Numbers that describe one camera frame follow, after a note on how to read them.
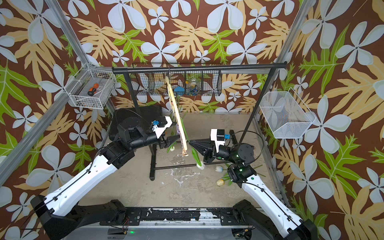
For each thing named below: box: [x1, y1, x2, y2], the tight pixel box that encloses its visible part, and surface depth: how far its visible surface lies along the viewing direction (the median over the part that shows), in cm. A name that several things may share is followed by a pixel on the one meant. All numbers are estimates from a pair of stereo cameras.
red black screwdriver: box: [87, 83, 100, 97], surface depth 82 cm
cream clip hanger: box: [165, 66, 189, 157], surface depth 52 cm
